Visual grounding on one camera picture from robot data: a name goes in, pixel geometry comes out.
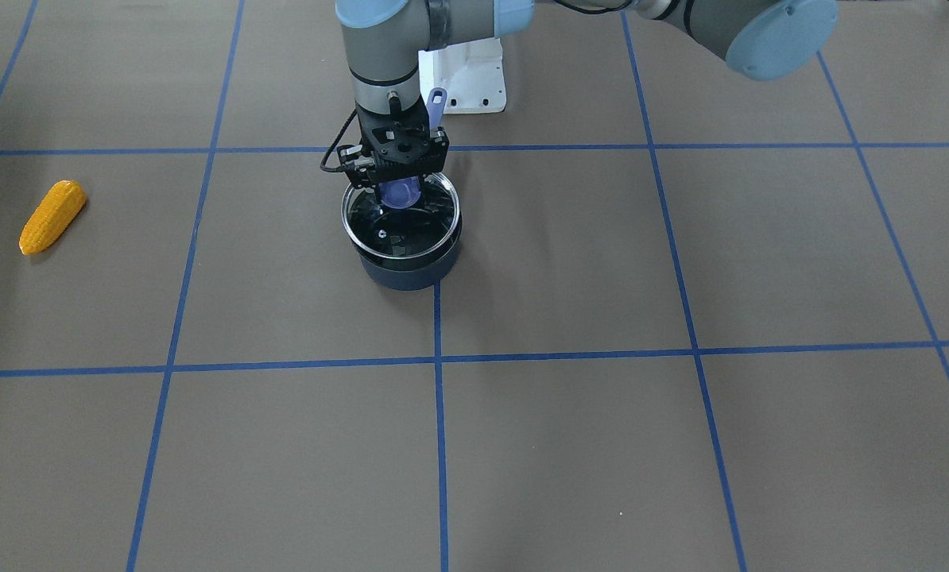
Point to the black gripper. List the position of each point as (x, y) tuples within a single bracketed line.
[(439, 148)]

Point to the glass lid blue knob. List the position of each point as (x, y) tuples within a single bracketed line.
[(416, 235)]

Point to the blue saucepan with handle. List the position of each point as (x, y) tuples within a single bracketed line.
[(411, 277)]

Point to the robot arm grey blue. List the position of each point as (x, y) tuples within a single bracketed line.
[(761, 40)]

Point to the yellow corn cob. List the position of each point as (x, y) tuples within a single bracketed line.
[(56, 211)]

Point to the brown paper table mat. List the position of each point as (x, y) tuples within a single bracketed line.
[(698, 323)]

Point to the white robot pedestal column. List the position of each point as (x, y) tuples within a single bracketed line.
[(465, 78)]

